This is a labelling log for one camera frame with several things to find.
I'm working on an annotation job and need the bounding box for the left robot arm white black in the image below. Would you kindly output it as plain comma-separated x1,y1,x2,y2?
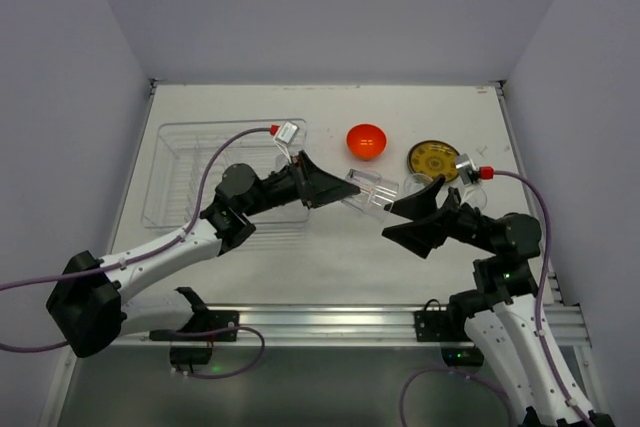
46,152,361,358

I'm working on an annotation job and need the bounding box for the clear glass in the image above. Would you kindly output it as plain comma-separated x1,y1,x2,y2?
341,169,399,223
403,173,433,196
461,183,488,210

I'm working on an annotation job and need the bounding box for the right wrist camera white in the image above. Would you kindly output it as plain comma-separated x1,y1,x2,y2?
454,154,495,192

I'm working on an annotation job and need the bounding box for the aluminium front rail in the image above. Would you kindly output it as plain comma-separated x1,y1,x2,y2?
115,299,590,347

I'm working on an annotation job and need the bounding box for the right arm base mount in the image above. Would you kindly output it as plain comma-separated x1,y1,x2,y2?
413,299,485,368

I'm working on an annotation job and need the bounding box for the clear plastic dish rack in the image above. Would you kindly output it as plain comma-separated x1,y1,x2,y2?
141,118,307,235

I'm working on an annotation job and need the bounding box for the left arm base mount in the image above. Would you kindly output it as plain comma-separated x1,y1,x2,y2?
149,309,240,373

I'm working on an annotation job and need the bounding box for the orange plastic bowl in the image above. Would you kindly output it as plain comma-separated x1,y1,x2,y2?
346,123,387,161

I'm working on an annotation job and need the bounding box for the olive yellow plate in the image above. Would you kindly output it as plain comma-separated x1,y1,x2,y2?
407,140,460,183

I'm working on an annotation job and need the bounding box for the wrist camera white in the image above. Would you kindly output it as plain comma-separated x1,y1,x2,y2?
269,120,300,161
454,154,495,192

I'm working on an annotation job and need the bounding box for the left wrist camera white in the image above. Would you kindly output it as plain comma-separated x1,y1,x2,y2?
269,120,300,161

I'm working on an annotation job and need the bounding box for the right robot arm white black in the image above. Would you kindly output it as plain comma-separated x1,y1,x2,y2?
382,176,613,426

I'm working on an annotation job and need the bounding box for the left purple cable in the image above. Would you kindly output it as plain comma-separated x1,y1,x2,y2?
0,122,266,381

